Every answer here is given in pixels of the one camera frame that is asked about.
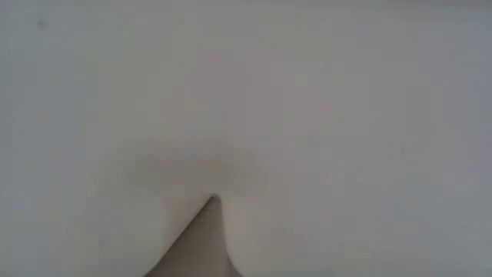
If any white cutlery organizer tray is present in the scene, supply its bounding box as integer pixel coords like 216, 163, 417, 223
0, 0, 492, 277

